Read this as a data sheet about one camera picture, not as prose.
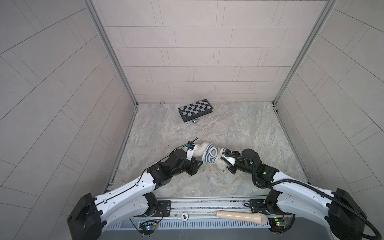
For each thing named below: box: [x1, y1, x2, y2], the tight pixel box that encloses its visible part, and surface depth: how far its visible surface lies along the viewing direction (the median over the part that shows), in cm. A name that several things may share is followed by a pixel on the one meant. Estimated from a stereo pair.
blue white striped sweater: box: [202, 143, 218, 165], surface depth 75 cm
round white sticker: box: [181, 212, 189, 221], surface depth 71 cm
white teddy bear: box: [194, 142, 221, 161], surface depth 77 cm
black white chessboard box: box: [178, 98, 214, 123], surface depth 111 cm
